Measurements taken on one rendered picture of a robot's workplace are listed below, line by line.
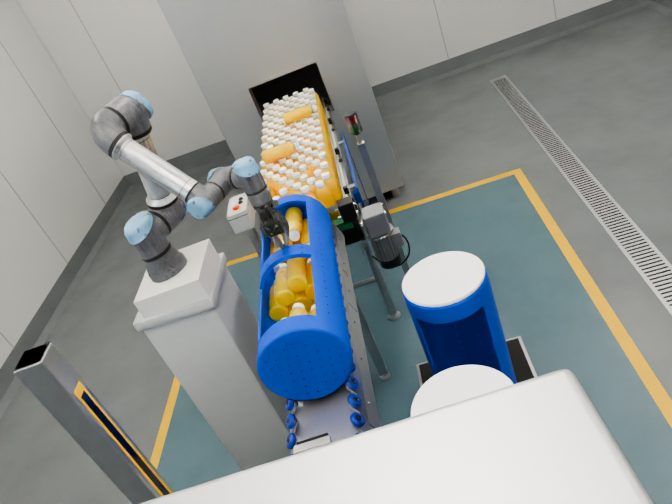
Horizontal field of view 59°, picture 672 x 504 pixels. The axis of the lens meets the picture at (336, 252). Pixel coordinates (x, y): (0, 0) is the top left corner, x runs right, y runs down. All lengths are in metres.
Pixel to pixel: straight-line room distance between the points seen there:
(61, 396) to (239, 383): 1.28
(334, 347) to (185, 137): 5.60
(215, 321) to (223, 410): 0.47
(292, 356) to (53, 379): 0.75
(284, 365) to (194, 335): 0.62
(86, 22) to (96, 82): 0.62
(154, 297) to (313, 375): 0.72
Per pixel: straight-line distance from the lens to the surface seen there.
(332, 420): 1.85
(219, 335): 2.31
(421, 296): 1.95
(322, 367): 1.81
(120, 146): 2.00
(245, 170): 1.91
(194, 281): 2.17
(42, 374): 1.25
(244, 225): 2.85
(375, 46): 6.69
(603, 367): 3.03
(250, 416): 2.60
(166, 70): 6.94
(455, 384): 1.65
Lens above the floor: 2.24
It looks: 31 degrees down
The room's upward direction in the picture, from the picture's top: 23 degrees counter-clockwise
